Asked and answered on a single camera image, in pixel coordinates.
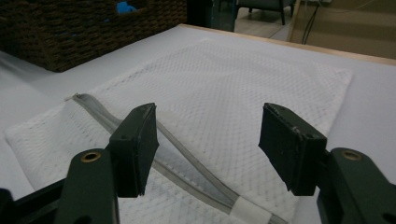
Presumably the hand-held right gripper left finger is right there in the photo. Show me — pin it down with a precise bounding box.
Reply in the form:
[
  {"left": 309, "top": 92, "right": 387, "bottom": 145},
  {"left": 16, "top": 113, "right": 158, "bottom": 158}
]
[{"left": 54, "top": 102, "right": 160, "bottom": 224}]

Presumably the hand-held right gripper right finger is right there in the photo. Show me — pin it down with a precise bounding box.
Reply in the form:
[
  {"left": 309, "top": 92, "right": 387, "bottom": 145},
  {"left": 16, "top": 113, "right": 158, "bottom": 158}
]
[{"left": 258, "top": 102, "right": 396, "bottom": 224}]

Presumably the white mesh laundry bag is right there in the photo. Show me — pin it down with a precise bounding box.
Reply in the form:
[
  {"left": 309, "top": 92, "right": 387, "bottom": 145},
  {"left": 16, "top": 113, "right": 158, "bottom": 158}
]
[{"left": 3, "top": 38, "right": 354, "bottom": 224}]

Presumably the brown wicker basket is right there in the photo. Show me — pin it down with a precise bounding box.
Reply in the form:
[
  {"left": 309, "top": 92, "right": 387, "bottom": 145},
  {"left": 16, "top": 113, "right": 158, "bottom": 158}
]
[{"left": 0, "top": 0, "right": 188, "bottom": 74}]

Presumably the blue cloth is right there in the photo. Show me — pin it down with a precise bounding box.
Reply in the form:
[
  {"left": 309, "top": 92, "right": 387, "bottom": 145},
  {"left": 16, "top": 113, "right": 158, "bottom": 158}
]
[{"left": 116, "top": 1, "right": 138, "bottom": 15}]

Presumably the white table mat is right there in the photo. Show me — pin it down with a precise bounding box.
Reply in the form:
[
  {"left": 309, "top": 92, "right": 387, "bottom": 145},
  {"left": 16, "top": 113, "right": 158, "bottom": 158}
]
[{"left": 0, "top": 24, "right": 396, "bottom": 224}]

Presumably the seat with dark legs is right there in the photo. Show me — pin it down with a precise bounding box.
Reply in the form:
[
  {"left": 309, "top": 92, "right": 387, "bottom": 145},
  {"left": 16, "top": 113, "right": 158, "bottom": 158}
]
[{"left": 237, "top": 0, "right": 296, "bottom": 26}]

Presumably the dark cabinet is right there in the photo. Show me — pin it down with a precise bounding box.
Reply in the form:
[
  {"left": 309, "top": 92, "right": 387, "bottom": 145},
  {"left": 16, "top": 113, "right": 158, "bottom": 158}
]
[{"left": 186, "top": 0, "right": 239, "bottom": 33}]

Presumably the black floor cable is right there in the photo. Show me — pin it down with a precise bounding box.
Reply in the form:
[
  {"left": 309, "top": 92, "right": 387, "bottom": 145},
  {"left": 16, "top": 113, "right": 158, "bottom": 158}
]
[{"left": 301, "top": 2, "right": 322, "bottom": 45}]

